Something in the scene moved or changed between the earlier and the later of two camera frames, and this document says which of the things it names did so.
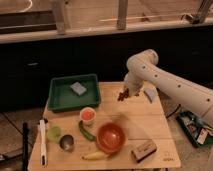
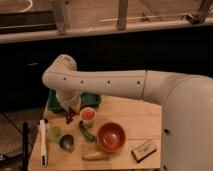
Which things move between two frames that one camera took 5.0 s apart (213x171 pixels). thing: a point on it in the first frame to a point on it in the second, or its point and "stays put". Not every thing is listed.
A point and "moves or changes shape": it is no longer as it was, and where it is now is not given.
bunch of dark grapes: [122, 95] moves or changes shape
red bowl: [110, 138] stays put
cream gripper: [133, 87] to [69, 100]
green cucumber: [85, 133] stays put
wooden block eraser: [143, 150] stays put
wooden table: [123, 130] stays put
